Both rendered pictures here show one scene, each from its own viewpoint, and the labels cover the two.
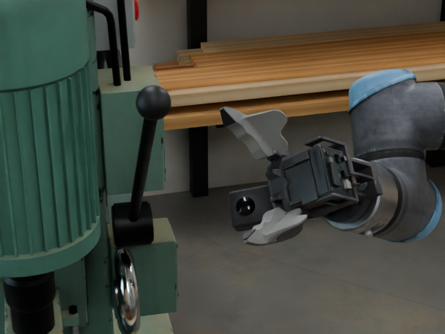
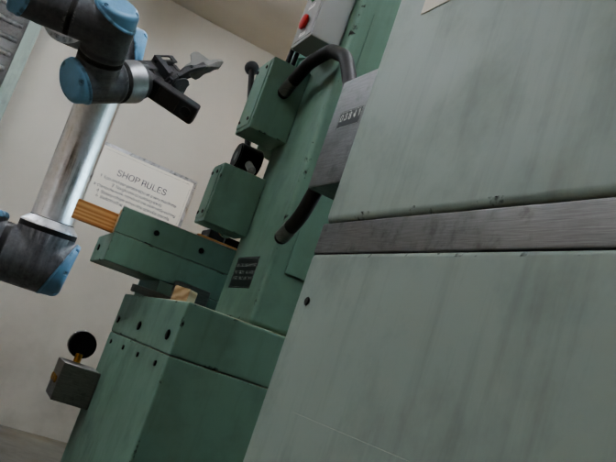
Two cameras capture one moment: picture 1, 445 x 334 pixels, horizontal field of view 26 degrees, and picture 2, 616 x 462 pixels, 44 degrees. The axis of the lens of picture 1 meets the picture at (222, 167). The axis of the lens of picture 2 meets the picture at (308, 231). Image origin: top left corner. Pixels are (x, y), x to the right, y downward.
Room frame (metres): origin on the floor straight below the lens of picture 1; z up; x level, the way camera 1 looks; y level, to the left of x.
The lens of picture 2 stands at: (2.64, 0.05, 0.73)
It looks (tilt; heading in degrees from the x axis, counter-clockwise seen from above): 11 degrees up; 171
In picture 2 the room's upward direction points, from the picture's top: 19 degrees clockwise
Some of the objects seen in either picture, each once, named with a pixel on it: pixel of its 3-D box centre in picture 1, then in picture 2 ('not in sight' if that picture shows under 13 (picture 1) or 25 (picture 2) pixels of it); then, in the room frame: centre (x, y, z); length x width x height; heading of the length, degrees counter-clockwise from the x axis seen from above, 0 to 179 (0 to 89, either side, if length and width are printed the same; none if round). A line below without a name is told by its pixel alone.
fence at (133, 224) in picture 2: not in sight; (250, 270); (1.00, 0.22, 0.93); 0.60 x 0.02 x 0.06; 102
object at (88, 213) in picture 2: not in sight; (222, 265); (0.97, 0.16, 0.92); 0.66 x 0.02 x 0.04; 102
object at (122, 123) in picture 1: (130, 129); (271, 104); (1.20, 0.13, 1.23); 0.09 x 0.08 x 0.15; 12
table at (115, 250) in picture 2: not in sight; (222, 294); (0.86, 0.19, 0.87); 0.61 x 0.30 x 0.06; 102
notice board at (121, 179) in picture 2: not in sight; (137, 195); (-2.05, -0.28, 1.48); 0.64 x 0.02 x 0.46; 105
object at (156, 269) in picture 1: (143, 268); (228, 201); (1.17, 0.11, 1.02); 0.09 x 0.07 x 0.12; 102
